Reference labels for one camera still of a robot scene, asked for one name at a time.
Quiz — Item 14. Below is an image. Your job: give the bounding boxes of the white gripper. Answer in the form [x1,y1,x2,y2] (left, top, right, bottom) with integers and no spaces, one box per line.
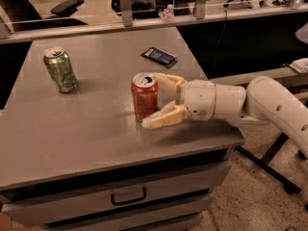
[141,72,216,129]

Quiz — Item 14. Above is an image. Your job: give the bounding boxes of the red coke can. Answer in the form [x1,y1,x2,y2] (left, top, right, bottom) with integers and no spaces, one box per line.
[131,72,158,121]

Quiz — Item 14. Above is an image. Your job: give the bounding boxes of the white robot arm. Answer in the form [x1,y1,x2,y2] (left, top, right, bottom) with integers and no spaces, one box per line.
[141,73,308,157]

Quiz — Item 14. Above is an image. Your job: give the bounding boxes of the green soda can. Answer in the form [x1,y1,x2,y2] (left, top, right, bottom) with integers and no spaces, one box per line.
[43,46,77,93]

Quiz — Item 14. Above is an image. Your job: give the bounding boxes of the clear plastic bottle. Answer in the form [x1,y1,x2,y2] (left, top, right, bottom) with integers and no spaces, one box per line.
[158,4,174,21]

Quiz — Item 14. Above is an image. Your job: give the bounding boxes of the grey drawer cabinet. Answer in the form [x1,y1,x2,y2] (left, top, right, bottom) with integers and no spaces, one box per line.
[0,28,243,231]

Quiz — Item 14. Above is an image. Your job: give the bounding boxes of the black metal stand legs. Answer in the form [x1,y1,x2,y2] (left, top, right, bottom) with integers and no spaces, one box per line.
[235,130,308,198]

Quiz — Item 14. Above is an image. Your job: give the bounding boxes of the black office chair left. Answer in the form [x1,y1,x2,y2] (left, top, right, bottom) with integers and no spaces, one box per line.
[0,0,86,32]

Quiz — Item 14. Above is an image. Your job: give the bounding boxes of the metal railing post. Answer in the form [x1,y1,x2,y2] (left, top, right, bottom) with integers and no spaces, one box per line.
[119,0,133,27]
[193,0,207,19]

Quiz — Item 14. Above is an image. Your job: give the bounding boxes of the black drawer handle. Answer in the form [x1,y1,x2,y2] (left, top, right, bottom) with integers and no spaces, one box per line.
[111,187,147,206]

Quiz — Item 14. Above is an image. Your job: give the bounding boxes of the grey low bench rail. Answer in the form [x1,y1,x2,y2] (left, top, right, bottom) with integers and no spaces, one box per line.
[212,58,308,94]

